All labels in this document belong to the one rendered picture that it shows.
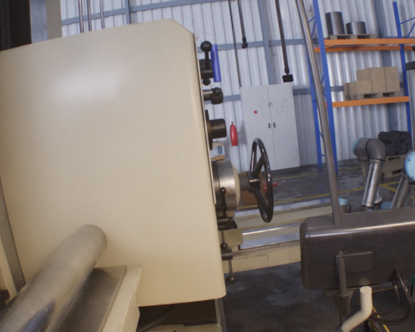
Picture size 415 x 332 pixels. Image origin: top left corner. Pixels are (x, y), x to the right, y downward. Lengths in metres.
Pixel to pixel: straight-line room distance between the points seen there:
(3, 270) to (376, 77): 8.38
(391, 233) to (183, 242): 0.58
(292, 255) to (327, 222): 1.41
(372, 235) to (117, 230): 0.71
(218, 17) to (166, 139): 8.34
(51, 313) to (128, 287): 0.33
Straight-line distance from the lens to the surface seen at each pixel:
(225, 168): 1.47
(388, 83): 8.92
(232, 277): 1.28
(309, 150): 9.43
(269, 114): 8.48
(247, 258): 2.29
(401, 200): 1.74
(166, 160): 1.00
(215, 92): 1.19
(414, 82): 2.09
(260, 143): 1.47
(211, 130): 1.25
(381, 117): 10.27
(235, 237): 2.04
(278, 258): 2.33
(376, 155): 2.09
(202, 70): 1.11
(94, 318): 0.82
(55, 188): 1.09
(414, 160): 1.55
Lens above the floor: 1.60
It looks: 8 degrees down
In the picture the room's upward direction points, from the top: 7 degrees counter-clockwise
